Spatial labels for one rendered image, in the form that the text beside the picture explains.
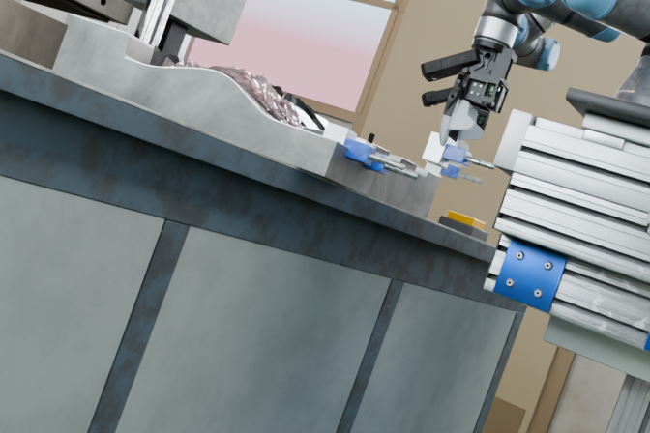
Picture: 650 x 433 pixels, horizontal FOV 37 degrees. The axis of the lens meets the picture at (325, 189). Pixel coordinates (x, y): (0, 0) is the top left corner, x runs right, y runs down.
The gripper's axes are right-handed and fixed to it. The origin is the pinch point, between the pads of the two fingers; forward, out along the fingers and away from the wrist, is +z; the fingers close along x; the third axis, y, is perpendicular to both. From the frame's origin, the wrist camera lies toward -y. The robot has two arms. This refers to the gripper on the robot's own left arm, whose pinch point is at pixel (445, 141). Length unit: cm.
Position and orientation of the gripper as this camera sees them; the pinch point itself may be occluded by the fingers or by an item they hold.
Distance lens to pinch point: 182.0
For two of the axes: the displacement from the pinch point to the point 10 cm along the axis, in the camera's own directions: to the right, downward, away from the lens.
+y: 8.5, 2.9, -4.5
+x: 4.0, 2.0, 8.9
